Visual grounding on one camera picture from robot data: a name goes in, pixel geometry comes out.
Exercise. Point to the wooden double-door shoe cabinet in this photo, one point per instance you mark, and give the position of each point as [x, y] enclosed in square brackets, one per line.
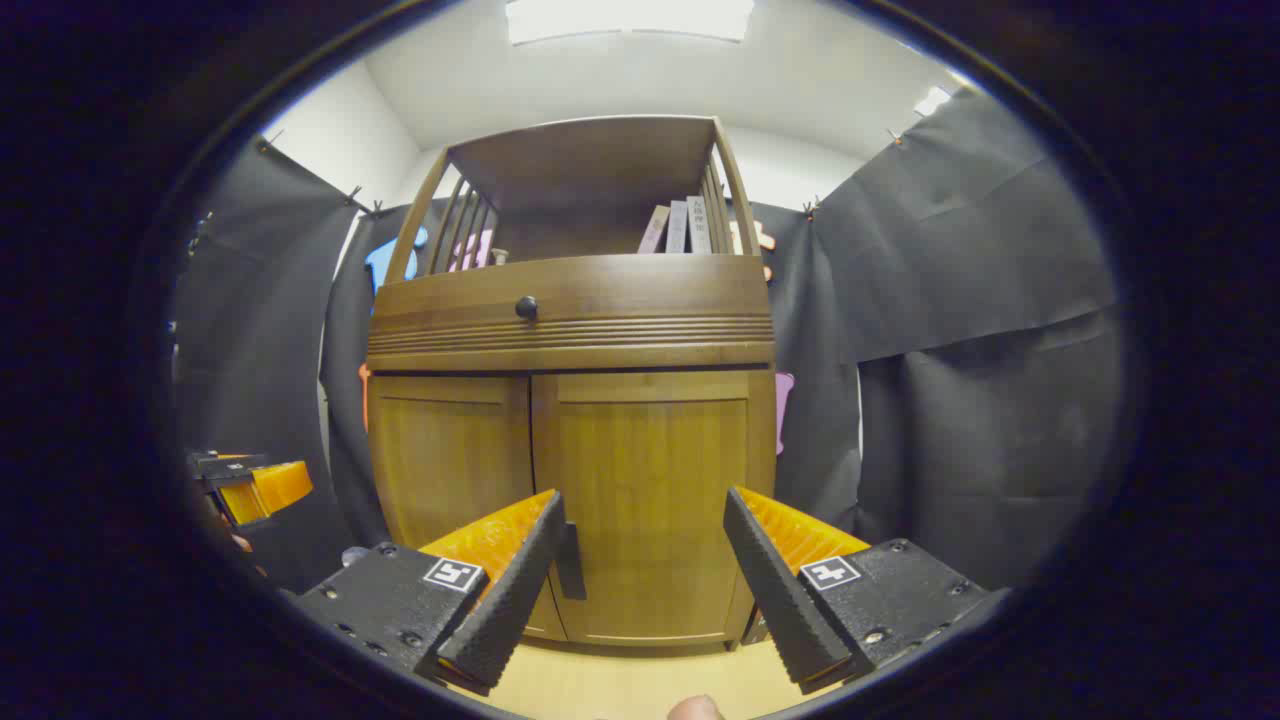
[600, 180]

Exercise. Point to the large ceiling light panel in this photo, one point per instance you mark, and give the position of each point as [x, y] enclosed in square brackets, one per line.
[630, 18]

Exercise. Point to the round black drawer knob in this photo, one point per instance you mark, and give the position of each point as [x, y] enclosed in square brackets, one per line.
[526, 307]

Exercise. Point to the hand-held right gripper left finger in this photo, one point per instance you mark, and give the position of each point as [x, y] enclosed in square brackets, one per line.
[515, 600]

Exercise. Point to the wooden cabinet door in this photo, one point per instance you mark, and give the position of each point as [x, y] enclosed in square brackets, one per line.
[650, 470]
[450, 460]

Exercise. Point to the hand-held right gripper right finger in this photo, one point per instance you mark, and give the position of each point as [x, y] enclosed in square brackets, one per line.
[775, 590]

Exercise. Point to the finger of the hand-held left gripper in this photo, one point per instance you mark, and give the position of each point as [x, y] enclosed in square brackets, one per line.
[285, 483]
[243, 503]

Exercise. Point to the small ceiling light panel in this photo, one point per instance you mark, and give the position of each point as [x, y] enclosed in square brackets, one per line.
[932, 101]

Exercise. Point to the grooved wooden cabinet drawer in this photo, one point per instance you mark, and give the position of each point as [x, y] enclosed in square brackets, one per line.
[650, 295]

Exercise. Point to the black backdrop cloth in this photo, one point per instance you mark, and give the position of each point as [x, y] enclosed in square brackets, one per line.
[950, 350]

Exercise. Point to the grey slim book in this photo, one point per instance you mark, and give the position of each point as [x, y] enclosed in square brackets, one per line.
[699, 226]
[677, 228]

